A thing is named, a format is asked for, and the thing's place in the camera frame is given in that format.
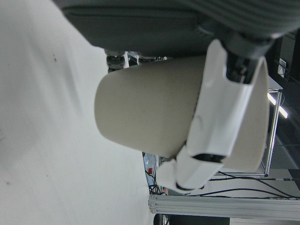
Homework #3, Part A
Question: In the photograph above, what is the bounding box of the beige paper cup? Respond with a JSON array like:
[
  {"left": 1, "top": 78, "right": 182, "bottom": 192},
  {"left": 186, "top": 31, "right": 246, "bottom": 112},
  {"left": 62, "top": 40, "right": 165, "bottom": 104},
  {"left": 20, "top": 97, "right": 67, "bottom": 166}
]
[{"left": 94, "top": 55, "right": 270, "bottom": 173}]

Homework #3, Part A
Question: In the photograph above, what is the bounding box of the aluminium frame rack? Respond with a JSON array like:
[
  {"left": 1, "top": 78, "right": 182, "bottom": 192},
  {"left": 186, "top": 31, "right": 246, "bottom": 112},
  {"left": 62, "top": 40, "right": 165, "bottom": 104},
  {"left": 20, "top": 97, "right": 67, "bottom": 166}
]
[{"left": 217, "top": 76, "right": 285, "bottom": 178}]

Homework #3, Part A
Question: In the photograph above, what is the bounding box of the light blue teach pendant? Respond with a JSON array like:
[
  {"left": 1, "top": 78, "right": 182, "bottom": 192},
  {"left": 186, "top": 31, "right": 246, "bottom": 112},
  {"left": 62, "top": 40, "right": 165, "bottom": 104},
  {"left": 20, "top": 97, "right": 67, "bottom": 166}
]
[{"left": 142, "top": 151, "right": 162, "bottom": 188}]

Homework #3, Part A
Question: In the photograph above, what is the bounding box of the black cable tangle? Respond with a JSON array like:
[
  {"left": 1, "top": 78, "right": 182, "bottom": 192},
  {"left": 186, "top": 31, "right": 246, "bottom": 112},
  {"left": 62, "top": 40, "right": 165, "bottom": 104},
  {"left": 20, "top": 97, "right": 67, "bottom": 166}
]
[{"left": 191, "top": 170, "right": 300, "bottom": 201}]

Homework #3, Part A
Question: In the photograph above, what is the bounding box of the aluminium extrusion rail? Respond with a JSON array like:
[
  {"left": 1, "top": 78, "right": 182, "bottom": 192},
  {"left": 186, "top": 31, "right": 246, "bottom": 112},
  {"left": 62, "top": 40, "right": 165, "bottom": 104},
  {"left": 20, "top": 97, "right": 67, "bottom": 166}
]
[{"left": 148, "top": 194, "right": 300, "bottom": 219}]

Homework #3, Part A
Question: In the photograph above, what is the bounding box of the white grey left robot hand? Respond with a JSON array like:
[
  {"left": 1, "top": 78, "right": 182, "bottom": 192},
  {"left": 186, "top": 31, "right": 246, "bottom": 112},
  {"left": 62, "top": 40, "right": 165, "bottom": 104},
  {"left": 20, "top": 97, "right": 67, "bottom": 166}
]
[{"left": 52, "top": 0, "right": 300, "bottom": 195}]

